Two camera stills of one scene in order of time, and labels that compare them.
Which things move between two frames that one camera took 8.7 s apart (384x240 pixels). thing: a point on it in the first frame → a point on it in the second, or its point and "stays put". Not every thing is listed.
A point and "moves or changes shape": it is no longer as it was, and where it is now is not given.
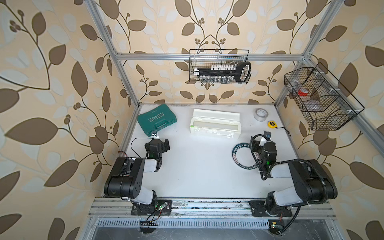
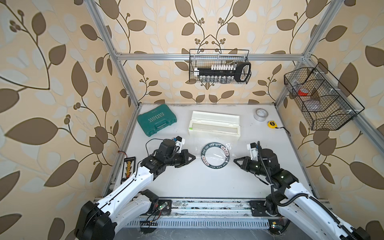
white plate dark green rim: x=242 y=156 moves or changes shape
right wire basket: x=325 y=101 stays put
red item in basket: x=302 y=93 stays put
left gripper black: x=164 y=146 → x=184 y=160
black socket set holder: x=239 y=72 stays put
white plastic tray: x=220 y=123 stays put
